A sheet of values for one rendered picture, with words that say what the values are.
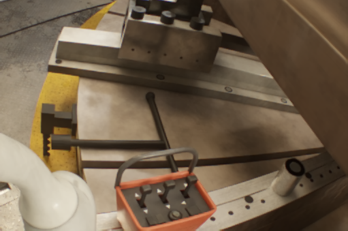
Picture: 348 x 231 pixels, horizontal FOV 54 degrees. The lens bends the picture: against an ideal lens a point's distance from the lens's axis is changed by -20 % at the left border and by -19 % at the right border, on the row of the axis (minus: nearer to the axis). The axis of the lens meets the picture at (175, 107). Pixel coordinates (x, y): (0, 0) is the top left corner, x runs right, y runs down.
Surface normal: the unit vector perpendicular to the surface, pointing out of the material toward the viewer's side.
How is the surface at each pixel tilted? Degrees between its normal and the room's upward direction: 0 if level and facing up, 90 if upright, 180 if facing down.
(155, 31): 90
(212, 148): 0
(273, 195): 0
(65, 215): 24
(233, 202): 0
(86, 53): 71
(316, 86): 90
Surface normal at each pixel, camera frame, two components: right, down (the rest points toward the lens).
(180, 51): 0.07, 0.64
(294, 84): -0.89, 0.06
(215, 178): 0.25, -0.75
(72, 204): 0.54, -0.63
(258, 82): 0.14, 0.36
